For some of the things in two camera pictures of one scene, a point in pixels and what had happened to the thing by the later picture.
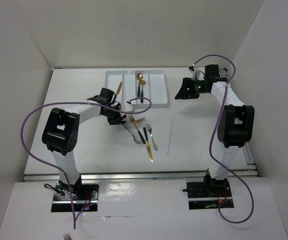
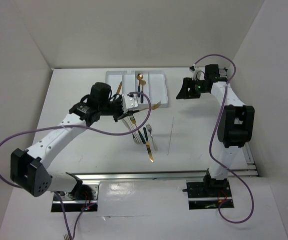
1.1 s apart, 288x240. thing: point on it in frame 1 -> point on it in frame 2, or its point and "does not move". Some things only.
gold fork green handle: x=133 y=121 does not move
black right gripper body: x=200 y=88 does not move
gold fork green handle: x=137 y=120 -> x=154 y=106
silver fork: x=150 y=129 does not move
